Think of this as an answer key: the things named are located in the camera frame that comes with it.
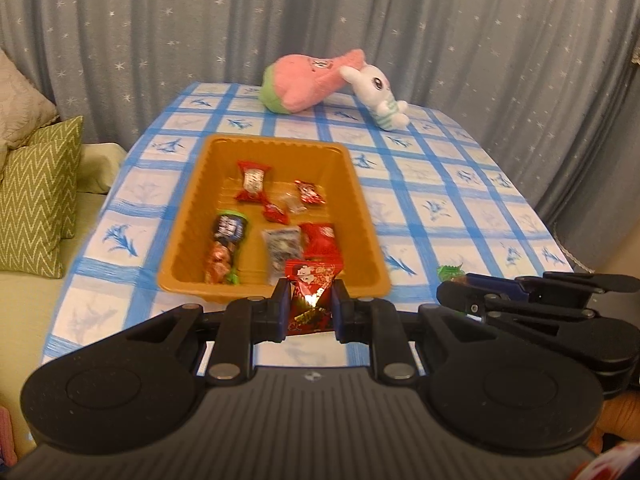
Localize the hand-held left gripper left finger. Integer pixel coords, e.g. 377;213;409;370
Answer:
120;277;293;386

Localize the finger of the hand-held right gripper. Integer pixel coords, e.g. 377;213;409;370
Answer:
465;271;633;306
436;280;640;361

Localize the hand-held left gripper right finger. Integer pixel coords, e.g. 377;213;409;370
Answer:
331;279;501;386

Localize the red green printed snack packet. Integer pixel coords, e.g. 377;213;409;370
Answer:
284;258;345;335

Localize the dark clear snack packet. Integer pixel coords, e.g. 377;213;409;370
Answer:
261;226;306;278

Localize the red foil snack packet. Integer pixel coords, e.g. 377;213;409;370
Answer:
300;222;337;261

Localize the long green dark snack packet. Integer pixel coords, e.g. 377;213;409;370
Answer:
204;210;249;285

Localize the red white candy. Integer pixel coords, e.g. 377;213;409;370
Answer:
235;160;273;206

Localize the orange plastic tray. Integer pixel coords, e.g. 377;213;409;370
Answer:
157;135;392;303

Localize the person's right hand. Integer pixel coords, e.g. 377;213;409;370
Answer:
587;392;640;453

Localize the red white clothing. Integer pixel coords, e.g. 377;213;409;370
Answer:
570;440;640;480

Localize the blue checked tablecloth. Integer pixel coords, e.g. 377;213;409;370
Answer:
42;81;576;378

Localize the white rabbit plush toy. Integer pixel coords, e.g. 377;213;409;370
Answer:
340;62;411;132

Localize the pink plush toy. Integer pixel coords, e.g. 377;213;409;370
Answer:
258;48;366;114

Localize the pale green sofa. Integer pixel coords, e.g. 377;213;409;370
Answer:
0;142;128;461

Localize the green zigzag pillow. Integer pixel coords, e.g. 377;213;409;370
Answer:
30;116;84;239
0;140;79;279

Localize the grey star print curtain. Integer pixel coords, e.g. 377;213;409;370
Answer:
0;0;640;241

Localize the pink cloth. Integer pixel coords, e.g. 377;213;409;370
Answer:
0;405;18;467

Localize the beige pillow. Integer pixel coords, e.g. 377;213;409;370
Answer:
0;49;58;150

